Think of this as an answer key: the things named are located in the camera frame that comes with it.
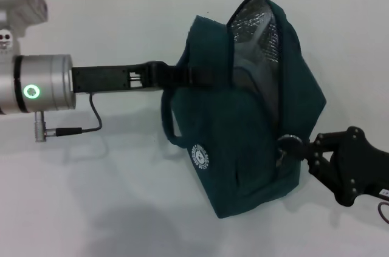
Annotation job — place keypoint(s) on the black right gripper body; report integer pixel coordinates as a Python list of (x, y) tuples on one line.
[(370, 169)]

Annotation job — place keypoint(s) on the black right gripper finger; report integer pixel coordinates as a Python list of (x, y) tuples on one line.
[(328, 175), (291, 147)]

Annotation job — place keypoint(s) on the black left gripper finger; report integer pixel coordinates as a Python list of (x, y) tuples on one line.
[(197, 77)]

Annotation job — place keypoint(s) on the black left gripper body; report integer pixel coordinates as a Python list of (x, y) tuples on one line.
[(100, 79)]

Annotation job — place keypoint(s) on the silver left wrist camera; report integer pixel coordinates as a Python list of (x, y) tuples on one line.
[(21, 2)]

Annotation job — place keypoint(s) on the dark teal insulated lunch bag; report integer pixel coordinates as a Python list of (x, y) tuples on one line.
[(243, 147)]

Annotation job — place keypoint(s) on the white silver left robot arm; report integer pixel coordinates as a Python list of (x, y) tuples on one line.
[(45, 80)]

